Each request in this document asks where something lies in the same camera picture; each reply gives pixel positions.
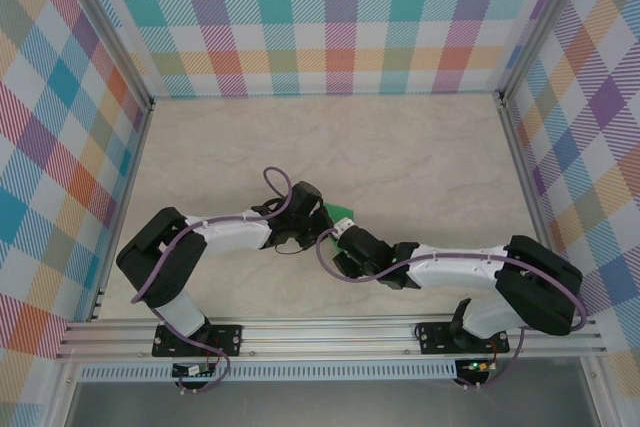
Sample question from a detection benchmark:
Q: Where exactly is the green cloth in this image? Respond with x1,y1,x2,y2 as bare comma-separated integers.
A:
322,201,359,254

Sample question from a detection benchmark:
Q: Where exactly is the circuit board with yellow connector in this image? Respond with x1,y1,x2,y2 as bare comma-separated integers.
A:
460,359,497,375

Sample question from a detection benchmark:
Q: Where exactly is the small dark circuit board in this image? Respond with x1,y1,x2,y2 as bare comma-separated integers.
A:
171,363,217,379

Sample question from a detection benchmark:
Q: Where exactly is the thin black cable loop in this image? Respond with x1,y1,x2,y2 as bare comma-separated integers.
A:
411,314,454,343

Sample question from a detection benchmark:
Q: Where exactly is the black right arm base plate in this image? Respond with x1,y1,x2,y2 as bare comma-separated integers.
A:
416,322,511,357

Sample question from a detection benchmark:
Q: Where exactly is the wide aluminium mounting rail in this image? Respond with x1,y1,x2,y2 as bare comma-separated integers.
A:
54,314,609,362

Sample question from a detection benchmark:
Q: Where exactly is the perforated grey cable tray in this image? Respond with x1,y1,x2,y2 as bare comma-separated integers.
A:
77,359,459,383

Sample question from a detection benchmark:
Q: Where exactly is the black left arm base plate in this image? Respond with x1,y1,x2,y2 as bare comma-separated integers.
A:
151,324,245,359

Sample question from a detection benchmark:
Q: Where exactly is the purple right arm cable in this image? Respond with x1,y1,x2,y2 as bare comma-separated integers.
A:
315,226,589,391

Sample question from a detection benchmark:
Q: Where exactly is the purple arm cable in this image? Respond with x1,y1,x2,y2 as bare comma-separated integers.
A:
130,165,294,396
315,226,589,391

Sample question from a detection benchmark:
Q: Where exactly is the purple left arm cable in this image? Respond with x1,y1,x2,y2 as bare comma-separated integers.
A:
130,165,294,396

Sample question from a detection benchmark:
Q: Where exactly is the aluminium side rail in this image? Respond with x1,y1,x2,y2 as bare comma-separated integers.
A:
87,99,156,323
498,96,572,316

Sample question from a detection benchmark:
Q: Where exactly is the aluminium frame leg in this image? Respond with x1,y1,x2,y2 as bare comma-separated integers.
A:
47,359,81,427
579,354,619,427

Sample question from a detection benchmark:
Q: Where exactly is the aluminium corner post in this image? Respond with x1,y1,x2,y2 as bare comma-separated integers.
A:
498,0,599,104
47,0,156,111

